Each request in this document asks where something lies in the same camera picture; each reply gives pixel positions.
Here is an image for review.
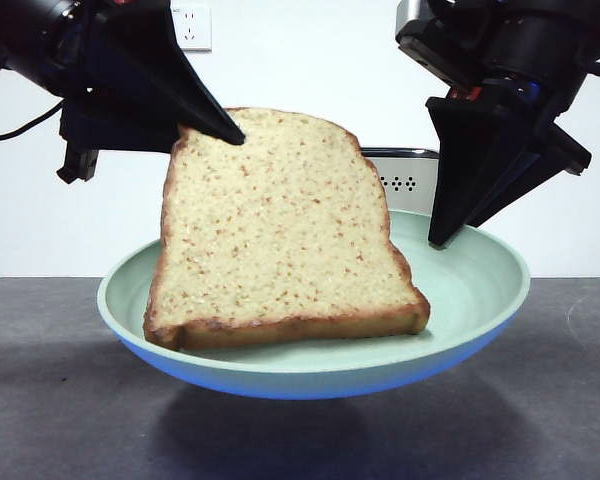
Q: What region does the pale green round plate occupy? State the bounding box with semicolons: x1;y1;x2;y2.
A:
96;208;531;401

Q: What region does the toasted bread slice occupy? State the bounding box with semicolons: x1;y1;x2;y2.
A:
143;107;431;351

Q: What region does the cream toaster with chrome top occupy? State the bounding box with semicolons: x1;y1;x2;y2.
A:
362;146;441;216

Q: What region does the white wall socket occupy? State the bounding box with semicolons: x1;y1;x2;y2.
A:
172;4;214;52

